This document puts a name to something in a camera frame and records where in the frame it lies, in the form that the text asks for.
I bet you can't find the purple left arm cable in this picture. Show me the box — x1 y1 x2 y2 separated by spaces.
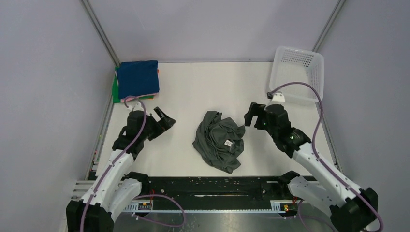
79 95 187 232

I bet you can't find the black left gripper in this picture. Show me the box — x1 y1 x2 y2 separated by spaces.
140 107 175 141

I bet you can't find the white slotted cable duct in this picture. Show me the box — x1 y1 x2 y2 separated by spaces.
121 201 289 215

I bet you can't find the dark grey t shirt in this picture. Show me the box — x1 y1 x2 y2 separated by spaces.
192 111 246 174

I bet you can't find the left aluminium frame post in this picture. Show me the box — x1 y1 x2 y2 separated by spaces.
80 0 120 66

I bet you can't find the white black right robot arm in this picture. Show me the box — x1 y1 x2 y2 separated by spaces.
244 102 378 232

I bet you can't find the folded navy blue t shirt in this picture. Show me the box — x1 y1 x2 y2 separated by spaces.
117 60 160 99

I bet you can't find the grey aluminium frame post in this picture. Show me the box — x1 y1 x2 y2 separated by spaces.
312 0 346 53

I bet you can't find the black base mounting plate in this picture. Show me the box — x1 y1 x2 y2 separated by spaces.
121 172 294 211

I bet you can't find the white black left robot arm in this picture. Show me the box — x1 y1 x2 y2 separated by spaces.
66 107 176 232

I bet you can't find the folded pink t shirt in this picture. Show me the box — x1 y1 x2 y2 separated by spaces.
119 93 158 103

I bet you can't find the white plastic basket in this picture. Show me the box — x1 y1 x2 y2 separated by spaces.
269 46 324 104

